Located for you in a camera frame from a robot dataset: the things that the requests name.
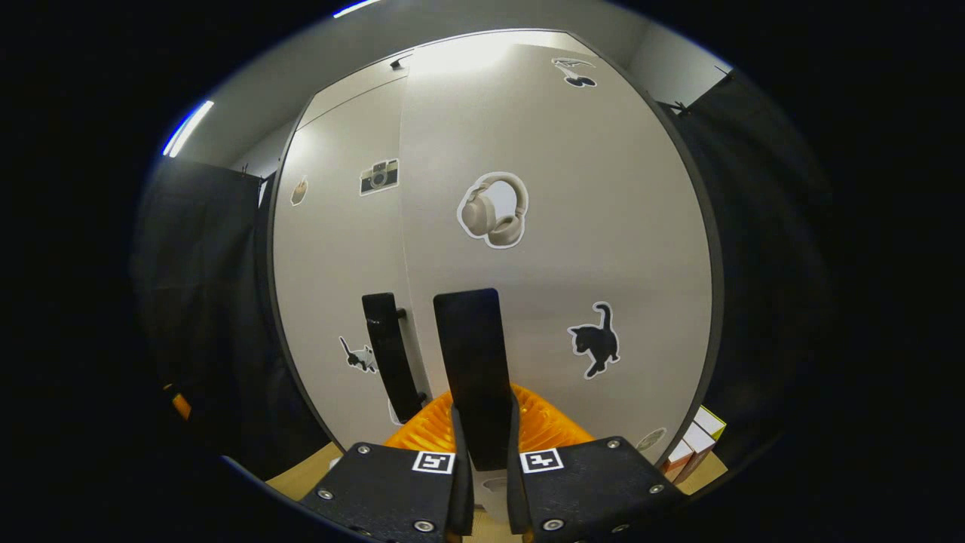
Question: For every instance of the small ceiling light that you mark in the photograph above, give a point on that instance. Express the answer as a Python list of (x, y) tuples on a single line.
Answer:
[(188, 128)]

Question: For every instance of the black cloth clip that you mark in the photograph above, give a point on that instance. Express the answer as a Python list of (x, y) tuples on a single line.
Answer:
[(678, 108), (725, 73)]

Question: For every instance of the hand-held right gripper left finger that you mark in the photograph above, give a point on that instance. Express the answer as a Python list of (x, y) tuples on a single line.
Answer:
[(461, 498)]

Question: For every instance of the black backdrop cloth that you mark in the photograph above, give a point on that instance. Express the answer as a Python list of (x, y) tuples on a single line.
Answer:
[(769, 264), (203, 302)]

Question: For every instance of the beige double-door shoe cabinet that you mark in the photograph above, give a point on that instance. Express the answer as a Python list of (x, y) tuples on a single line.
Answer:
[(266, 256)]

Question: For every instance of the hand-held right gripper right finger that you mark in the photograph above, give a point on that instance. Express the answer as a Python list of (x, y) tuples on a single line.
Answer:
[(516, 498)]

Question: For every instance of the yellow white carton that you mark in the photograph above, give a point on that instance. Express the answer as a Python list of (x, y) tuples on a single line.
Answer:
[(710, 424)]

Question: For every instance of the orange white carton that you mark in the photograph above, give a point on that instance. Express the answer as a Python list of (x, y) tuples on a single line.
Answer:
[(677, 460), (697, 445)]

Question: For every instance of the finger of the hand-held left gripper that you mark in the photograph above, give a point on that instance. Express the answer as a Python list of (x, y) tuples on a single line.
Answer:
[(179, 404)]

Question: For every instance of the beige cabinet drawer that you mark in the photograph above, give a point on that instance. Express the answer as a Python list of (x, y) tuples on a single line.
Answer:
[(362, 94)]

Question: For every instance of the beige cabinet door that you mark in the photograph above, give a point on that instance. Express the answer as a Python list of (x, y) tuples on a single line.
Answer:
[(588, 226), (332, 249)]

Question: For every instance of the large ceiling light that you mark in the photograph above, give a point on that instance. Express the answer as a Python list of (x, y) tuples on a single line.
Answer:
[(356, 7)]

